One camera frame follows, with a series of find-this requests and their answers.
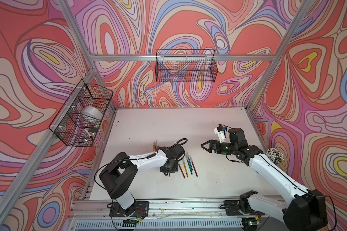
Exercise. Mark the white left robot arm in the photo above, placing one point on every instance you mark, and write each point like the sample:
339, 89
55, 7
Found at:
117, 176

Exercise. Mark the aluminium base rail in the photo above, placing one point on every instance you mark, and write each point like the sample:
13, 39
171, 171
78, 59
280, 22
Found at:
168, 215

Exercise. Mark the blue capped knife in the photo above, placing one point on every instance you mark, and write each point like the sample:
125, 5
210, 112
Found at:
189, 159

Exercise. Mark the white tape roll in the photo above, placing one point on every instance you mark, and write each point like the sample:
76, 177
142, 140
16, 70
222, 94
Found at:
92, 114

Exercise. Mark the black wire basket wall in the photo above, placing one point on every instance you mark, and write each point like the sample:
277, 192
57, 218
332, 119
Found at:
69, 125
186, 65

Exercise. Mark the clear cup of craft knives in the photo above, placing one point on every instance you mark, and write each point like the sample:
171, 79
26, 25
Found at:
274, 155

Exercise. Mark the black wire basket back wall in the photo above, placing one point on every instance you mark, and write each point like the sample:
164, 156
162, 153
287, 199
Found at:
186, 65

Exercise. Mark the yellow capped knife middle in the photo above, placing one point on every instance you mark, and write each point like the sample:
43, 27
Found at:
185, 167

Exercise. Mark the red capped knife left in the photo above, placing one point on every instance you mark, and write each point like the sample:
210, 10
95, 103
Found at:
181, 170

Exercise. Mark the black wire basket left wall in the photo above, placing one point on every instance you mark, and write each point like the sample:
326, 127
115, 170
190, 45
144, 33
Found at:
69, 125

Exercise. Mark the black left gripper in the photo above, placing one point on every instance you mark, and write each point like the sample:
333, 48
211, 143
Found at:
164, 170

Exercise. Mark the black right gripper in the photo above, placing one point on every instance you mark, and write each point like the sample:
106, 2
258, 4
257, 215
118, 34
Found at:
211, 147

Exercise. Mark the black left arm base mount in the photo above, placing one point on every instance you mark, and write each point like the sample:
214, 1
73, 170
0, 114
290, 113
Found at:
127, 206

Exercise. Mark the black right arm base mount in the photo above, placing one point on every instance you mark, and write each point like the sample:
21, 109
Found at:
240, 207

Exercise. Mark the red capped knife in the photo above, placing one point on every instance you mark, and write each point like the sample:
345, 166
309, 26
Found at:
193, 166
181, 170

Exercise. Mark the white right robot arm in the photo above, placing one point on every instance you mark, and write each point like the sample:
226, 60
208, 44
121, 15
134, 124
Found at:
302, 210

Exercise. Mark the red capped knife right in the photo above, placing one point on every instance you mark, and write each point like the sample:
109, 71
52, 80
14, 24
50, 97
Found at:
193, 166

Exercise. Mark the green capped knife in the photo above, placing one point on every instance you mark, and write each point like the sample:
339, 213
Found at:
189, 164

